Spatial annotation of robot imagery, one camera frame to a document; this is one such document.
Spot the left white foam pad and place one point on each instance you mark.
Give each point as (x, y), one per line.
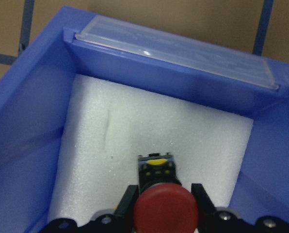
(109, 125)

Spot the left blue plastic bin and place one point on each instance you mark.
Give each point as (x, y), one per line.
(35, 92)

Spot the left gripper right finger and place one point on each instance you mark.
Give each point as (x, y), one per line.
(205, 206)

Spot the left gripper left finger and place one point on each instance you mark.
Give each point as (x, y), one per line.
(127, 202)

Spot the red push button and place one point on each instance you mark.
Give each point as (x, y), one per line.
(163, 205)

